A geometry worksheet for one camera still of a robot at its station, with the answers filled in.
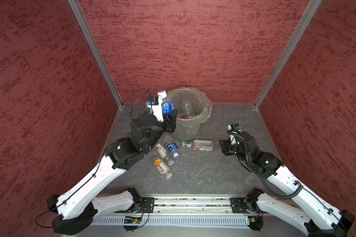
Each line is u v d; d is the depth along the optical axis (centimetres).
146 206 74
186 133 91
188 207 76
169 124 50
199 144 97
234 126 63
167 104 53
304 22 76
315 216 41
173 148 90
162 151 88
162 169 81
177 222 77
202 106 87
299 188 41
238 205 74
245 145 51
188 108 95
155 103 46
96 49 87
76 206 37
